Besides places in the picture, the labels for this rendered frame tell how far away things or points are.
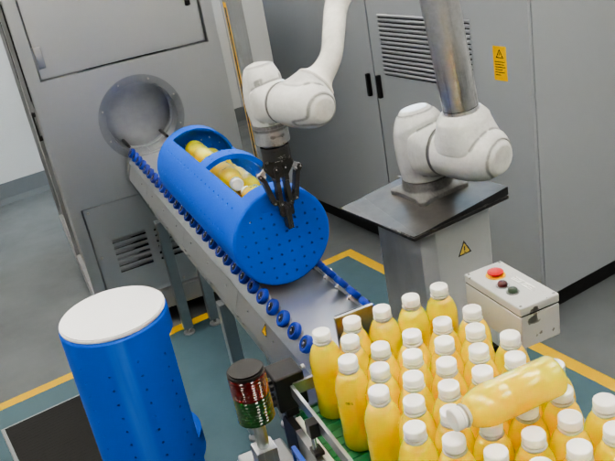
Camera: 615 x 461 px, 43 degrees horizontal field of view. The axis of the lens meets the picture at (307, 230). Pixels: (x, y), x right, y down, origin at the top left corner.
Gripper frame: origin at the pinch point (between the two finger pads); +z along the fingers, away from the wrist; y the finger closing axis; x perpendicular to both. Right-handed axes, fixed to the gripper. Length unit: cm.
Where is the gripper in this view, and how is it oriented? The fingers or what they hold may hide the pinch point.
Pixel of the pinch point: (287, 215)
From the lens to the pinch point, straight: 209.9
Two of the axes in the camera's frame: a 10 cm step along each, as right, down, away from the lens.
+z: 1.7, 9.0, 4.0
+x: -4.0, -3.1, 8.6
